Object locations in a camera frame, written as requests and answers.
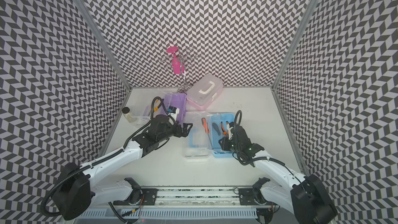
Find blue toolbox clear lid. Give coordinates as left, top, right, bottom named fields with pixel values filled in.
left=181, top=111, right=237, bottom=159

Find pink toolbox clear lid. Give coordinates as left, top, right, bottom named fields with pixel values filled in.
left=187, top=74, right=223, bottom=111

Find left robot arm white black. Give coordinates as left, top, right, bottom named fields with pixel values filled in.
left=40, top=115, right=193, bottom=220

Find yellow black pliers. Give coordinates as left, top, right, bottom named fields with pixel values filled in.
left=153, top=103, right=161, bottom=112

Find orange black screwdriver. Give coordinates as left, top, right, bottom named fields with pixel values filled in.
left=201, top=118, right=213, bottom=150

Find purple toolbox clear lid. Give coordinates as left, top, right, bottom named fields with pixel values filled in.
left=127, top=89, right=187, bottom=127

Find small glass jar black lid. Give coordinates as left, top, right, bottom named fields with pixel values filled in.
left=122, top=107, right=136, bottom=124

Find pink cup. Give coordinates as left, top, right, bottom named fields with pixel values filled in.
left=166, top=46, right=185, bottom=75

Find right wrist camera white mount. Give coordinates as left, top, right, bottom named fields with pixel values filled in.
left=227, top=122, right=232, bottom=140

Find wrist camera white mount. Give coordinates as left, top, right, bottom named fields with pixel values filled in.
left=167, top=106, right=180, bottom=122
left=227, top=122, right=232, bottom=140

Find grey handled tool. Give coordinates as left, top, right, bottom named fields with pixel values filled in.
left=212, top=122, right=221, bottom=136

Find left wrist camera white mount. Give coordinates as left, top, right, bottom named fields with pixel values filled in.
left=167, top=106, right=180, bottom=122

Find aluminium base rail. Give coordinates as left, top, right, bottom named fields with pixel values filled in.
left=65, top=186, right=330, bottom=224

